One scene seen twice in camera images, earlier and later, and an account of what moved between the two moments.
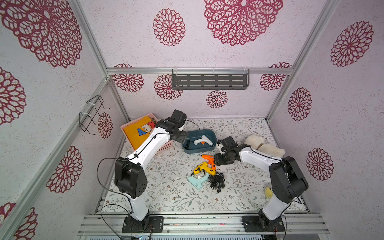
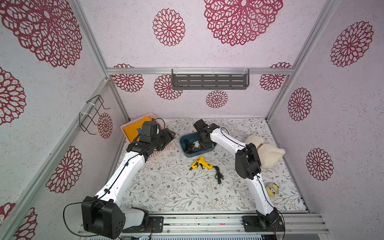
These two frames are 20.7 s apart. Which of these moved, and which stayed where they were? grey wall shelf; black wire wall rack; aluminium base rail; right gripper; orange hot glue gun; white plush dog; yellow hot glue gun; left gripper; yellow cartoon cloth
Moved: yellow hot glue gun; orange hot glue gun; left gripper; right gripper
Stayed: black wire wall rack; grey wall shelf; yellow cartoon cloth; aluminium base rail; white plush dog
